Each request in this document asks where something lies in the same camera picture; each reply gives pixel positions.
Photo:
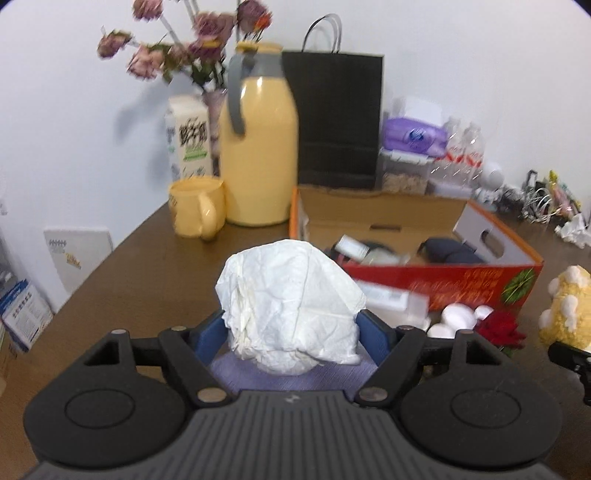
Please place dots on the purple knitted cloth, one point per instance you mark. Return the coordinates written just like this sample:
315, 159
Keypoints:
337, 383

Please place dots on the black paper bag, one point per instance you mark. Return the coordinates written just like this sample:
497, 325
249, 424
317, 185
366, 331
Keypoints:
339, 120

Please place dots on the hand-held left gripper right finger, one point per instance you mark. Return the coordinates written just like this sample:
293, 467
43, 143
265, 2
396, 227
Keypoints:
376, 339

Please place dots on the yellow thermos jug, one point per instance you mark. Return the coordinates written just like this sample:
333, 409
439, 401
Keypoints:
258, 161

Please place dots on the clear seed container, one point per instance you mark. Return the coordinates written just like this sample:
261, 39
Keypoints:
404, 180

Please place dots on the white printed carton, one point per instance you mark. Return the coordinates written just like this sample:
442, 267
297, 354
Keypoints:
78, 258

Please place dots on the blue white carton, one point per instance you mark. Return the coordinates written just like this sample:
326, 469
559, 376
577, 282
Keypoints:
25, 316

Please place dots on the dried pink rose bouquet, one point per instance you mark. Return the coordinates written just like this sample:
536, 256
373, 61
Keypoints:
147, 60

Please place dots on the white milk carton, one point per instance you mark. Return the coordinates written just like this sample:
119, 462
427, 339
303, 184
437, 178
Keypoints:
189, 138

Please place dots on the red fabric rose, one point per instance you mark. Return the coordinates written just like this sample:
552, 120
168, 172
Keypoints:
501, 327

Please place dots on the white robot speaker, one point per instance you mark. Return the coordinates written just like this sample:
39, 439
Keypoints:
491, 175

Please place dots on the red cardboard box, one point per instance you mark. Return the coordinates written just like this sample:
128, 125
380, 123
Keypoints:
461, 281

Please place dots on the clear plastic jar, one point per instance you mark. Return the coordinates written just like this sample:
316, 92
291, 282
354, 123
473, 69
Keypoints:
392, 300

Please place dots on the yellow mug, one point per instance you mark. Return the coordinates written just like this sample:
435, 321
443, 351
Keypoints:
194, 207

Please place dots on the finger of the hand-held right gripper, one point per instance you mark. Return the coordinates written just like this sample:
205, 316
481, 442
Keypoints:
565, 354

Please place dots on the white tissue sheet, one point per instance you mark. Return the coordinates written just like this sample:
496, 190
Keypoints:
291, 295

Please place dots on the purple tissue pack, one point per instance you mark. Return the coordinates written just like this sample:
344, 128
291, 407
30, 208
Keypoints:
411, 136

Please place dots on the navy zip pouch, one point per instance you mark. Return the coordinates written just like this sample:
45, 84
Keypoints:
455, 254

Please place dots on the small dark bottle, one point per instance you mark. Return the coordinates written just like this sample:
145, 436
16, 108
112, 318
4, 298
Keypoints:
531, 180

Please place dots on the clear glass vase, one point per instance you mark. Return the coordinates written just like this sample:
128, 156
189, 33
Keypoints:
214, 104

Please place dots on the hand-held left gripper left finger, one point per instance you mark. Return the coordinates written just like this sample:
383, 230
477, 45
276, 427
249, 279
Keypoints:
207, 339

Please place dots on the yellow white plush toy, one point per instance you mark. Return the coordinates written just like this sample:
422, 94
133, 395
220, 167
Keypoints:
568, 300

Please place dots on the crumpled white tissue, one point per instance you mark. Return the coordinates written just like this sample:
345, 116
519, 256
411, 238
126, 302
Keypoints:
575, 230

